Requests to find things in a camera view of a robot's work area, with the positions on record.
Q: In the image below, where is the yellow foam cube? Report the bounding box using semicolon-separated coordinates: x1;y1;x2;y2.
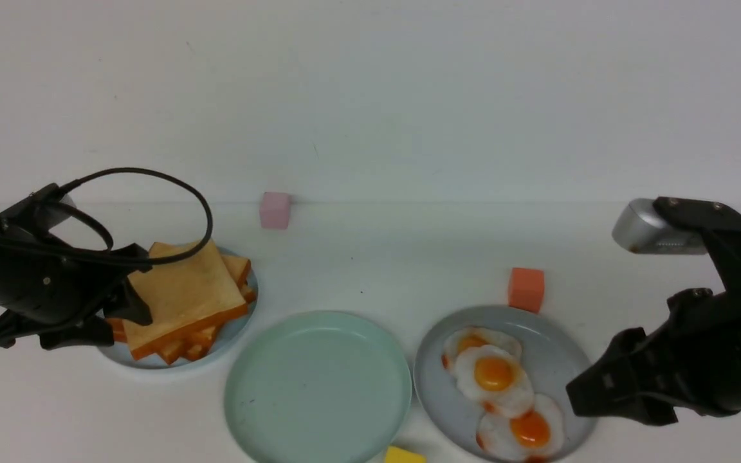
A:
383;446;427;463

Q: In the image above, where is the grey egg plate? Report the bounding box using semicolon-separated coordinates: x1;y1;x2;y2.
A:
412;305;598;462

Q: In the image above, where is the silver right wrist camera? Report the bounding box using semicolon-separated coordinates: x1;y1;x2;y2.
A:
612;197;708;255

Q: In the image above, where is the orange foam cube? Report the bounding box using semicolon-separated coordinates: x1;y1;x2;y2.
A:
507;268;546;314

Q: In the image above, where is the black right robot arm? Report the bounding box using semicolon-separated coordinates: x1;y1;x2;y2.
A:
565;282;741;427

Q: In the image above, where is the pink foam cube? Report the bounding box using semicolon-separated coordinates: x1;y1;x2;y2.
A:
259;192;292;230

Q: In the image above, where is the toast slice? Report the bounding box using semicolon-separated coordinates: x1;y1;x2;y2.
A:
123;241;249;360
107;284;258;351
157;333;214;365
221;254;251;287

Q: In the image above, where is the mint green plate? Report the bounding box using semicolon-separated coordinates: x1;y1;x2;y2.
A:
223;311;412;462

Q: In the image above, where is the light blue bread plate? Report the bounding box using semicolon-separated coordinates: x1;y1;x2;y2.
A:
95;246;260;374

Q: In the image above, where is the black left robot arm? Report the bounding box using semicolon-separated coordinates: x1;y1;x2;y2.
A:
0;184;153;350

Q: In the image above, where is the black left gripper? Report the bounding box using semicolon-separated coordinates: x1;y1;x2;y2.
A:
0;247;152;350

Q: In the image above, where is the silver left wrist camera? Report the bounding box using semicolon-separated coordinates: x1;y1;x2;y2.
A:
0;183;75;235

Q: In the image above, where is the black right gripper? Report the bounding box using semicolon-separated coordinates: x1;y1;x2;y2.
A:
565;290;741;427

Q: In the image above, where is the fried egg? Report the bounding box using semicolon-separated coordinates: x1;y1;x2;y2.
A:
441;326;524;375
452;345;535;419
475;394;567;462

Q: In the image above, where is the black left camera cable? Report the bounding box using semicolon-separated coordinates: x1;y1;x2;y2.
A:
0;168;214;269

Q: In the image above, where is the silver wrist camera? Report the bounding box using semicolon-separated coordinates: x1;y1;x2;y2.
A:
612;197;708;255
0;183;75;235

